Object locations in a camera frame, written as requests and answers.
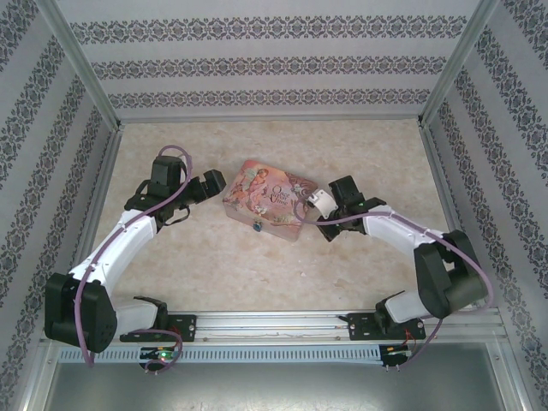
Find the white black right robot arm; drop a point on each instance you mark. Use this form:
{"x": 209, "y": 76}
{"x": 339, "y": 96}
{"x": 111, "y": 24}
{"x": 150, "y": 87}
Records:
{"x": 432, "y": 274}

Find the circuit board with green light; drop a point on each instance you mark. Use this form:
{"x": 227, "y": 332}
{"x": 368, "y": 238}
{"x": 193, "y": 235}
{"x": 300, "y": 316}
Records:
{"x": 160, "y": 354}

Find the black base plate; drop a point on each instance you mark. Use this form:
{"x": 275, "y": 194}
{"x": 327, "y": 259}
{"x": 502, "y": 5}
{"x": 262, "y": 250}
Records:
{"x": 359, "y": 327}
{"x": 184, "y": 327}

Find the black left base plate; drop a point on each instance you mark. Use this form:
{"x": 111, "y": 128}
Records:
{"x": 184, "y": 327}

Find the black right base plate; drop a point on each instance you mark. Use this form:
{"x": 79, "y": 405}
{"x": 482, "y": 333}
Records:
{"x": 359, "y": 327}

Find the aluminium frame post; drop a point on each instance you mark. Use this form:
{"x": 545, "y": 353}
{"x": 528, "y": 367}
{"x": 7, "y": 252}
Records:
{"x": 81, "y": 64}
{"x": 454, "y": 64}

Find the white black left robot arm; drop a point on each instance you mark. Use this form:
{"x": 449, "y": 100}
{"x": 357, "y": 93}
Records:
{"x": 128, "y": 240}

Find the aluminium side floor rail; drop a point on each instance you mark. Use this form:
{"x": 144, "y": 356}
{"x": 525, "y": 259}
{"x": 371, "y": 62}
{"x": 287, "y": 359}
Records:
{"x": 438, "y": 171}
{"x": 103, "y": 180}

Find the aluminium mounting rail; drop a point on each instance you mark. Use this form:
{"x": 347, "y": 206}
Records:
{"x": 265, "y": 327}

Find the small circuit board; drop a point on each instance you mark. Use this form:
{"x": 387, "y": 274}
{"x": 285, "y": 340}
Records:
{"x": 396, "y": 350}

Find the small teal padlock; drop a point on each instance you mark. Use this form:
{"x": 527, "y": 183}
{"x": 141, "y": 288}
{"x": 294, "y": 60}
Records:
{"x": 257, "y": 226}

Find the pink fairy print tin box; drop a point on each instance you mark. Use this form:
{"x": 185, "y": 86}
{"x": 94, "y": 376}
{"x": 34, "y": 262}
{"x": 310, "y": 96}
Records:
{"x": 269, "y": 197}

